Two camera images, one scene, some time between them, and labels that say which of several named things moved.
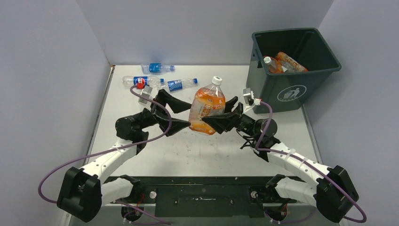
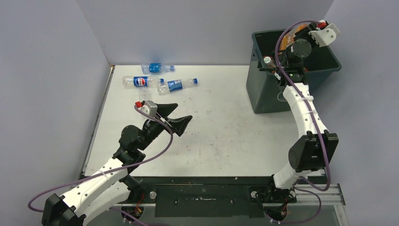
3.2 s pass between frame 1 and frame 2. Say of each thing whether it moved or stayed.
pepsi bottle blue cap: stayed
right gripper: moved
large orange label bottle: stayed
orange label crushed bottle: moved
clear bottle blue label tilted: stayed
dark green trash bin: stayed
